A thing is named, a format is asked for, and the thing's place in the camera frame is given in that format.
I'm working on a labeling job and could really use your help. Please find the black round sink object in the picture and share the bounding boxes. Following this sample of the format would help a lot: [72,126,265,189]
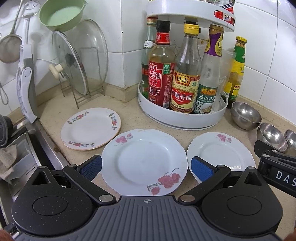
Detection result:
[0,115,13,148]

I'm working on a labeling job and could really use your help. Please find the purple label fish sauce bottle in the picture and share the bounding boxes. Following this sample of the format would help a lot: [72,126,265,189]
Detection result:
[193,25,224,114]

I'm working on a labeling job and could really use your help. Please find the beige dish cloth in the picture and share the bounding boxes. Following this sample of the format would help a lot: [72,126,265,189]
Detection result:
[0,145,17,184]

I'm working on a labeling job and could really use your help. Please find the clear plastic bag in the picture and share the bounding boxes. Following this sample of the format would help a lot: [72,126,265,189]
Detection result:
[212,48,236,111]

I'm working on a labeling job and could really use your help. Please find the small white pink-flower plate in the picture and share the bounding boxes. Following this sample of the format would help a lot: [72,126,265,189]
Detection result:
[187,132,256,183]

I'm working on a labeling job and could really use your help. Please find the metal lid rack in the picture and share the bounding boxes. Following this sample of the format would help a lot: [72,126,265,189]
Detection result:
[59,46,107,110]

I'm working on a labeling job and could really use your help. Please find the steel sink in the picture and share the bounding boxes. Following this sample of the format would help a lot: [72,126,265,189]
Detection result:
[1,119,69,227]

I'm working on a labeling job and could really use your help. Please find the white grey hanging tool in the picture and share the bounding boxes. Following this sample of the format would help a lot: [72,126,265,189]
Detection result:
[16,9,39,123]

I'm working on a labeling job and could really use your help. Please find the floral plate orange rim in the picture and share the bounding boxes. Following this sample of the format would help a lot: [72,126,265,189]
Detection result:
[60,108,121,151]

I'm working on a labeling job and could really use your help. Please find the white two-tier turntable rack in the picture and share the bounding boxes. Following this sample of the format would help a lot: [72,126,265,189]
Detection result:
[138,1,235,130]

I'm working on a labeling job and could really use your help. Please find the red white seasoning packet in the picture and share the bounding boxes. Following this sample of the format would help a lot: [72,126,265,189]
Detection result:
[214,0,235,25]

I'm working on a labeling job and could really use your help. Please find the glass pot lid with knob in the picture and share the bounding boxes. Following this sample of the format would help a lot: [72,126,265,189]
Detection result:
[49,31,88,95]

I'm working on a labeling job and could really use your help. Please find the green plastic bowl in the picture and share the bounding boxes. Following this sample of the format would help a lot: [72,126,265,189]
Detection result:
[39,0,88,32]

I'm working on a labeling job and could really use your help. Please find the large white pink-flower plate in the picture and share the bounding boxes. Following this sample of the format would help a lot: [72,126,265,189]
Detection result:
[101,129,188,196]

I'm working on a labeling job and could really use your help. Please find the mesh strainer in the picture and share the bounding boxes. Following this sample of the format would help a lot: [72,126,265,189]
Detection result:
[0,0,23,63]

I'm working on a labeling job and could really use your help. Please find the green glass bottle behind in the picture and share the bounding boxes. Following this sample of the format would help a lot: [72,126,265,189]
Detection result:
[140,17,158,98]

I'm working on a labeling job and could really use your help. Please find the yellow cap vinegar bottle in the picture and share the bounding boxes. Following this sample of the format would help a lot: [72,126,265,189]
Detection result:
[170,21,201,113]

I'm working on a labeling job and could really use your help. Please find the steel bowl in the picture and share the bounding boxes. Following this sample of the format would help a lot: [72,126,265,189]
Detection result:
[284,130,296,150]
[256,123,288,152]
[230,101,262,131]

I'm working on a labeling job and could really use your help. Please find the red label soy sauce bottle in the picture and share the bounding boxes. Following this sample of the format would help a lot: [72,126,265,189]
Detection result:
[148,20,176,108]

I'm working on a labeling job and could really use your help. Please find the green yellow label oil bottle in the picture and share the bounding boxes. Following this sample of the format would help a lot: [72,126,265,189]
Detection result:
[224,36,247,108]

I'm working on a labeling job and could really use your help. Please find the large glass lid behind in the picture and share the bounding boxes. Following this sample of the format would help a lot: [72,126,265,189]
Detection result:
[67,19,108,95]

